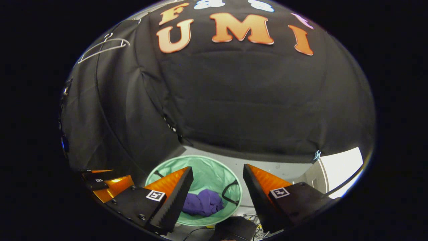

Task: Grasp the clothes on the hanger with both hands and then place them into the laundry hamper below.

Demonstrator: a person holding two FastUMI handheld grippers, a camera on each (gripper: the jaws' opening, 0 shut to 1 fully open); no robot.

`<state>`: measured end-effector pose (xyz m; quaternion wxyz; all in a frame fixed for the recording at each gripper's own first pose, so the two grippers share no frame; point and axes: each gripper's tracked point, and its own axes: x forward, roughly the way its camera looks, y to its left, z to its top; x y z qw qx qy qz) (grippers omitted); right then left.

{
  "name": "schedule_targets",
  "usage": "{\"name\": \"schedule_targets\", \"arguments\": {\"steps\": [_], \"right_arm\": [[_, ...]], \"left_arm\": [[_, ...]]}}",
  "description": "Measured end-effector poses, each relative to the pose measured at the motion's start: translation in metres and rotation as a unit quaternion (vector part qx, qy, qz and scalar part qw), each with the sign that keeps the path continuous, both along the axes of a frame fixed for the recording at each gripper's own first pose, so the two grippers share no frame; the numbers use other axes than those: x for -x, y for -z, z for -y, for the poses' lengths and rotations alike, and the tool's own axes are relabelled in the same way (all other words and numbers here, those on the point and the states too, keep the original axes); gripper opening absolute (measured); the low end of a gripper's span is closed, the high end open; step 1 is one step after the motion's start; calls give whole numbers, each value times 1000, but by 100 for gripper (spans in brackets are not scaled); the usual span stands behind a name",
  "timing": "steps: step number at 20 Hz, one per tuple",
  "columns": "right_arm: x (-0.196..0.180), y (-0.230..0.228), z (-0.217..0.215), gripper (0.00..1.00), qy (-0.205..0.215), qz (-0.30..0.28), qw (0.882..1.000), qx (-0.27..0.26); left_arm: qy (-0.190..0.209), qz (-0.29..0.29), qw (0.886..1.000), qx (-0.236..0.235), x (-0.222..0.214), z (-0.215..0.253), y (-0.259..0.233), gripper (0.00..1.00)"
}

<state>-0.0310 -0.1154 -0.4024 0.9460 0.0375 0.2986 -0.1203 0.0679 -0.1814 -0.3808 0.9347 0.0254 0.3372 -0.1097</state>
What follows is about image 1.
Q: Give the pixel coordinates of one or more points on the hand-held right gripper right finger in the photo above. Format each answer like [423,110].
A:
[257,197]

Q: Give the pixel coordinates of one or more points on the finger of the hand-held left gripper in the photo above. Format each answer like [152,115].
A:
[117,185]
[93,171]

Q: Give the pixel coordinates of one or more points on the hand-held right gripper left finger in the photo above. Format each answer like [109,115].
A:
[174,201]

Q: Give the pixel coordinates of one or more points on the green laundry hamper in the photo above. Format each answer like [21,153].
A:
[207,174]

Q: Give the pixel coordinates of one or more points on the white plastic hanger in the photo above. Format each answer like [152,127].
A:
[126,42]

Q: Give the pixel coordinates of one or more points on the black case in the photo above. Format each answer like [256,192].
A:
[234,227]

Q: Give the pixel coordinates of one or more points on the black backdrop cloth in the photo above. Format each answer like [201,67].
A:
[117,110]
[250,100]

